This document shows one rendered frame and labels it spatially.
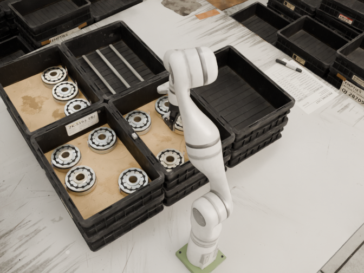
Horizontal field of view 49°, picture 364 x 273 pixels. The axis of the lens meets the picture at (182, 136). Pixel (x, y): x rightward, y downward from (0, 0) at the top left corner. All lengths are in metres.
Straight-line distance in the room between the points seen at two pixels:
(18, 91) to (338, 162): 1.33
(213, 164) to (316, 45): 1.87
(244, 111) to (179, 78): 0.75
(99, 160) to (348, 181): 0.96
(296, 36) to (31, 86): 1.75
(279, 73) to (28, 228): 1.31
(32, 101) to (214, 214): 0.92
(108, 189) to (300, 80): 1.09
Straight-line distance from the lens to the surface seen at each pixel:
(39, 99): 1.71
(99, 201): 1.38
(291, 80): 2.00
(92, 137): 1.50
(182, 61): 0.92
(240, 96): 1.69
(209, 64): 0.92
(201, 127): 0.98
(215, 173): 1.06
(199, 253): 1.31
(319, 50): 2.76
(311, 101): 1.94
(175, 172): 1.31
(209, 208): 1.11
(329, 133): 1.84
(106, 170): 1.44
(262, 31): 2.98
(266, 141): 1.65
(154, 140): 1.51
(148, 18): 2.27
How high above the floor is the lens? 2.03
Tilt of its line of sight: 52 degrees down
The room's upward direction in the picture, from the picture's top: 3 degrees clockwise
